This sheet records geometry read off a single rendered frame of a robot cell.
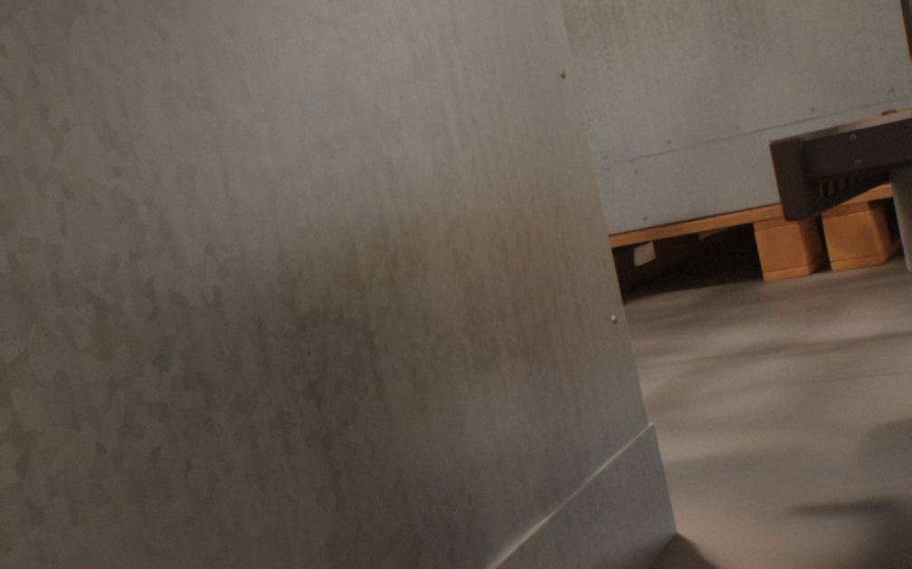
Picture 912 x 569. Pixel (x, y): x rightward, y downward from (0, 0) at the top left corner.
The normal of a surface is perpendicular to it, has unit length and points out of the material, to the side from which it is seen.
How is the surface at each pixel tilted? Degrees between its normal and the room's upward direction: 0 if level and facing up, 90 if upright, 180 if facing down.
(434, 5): 90
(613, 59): 90
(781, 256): 90
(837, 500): 0
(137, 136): 90
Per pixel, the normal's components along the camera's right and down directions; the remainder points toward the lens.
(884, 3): -0.50, 0.16
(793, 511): -0.22, -0.97
